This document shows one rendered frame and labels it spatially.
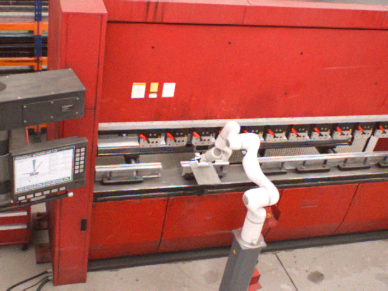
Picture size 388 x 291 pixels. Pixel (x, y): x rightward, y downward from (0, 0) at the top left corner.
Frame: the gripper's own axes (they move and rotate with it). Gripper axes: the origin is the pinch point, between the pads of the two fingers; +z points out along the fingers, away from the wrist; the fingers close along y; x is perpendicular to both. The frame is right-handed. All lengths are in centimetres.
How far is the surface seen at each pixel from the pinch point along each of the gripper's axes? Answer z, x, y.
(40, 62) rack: 100, -116, 109
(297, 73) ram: -58, -50, -59
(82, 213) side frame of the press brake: 6, 32, 93
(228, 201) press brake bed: 20.1, 30.6, -25.2
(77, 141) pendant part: -73, -2, 103
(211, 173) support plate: -6.1, 11.4, -3.2
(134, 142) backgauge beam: 24, -22, 47
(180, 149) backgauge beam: 25.8, -14.9, 8.4
